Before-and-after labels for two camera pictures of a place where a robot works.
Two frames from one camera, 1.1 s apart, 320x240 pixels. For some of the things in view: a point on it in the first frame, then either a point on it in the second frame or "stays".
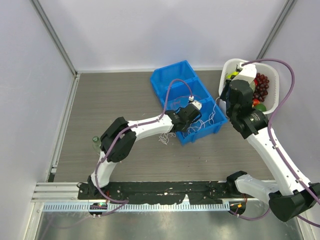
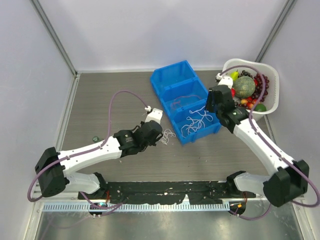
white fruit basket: (271, 103) stays
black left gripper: (190, 122) -> (153, 143)
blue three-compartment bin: (176, 84) stays
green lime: (261, 107) stays
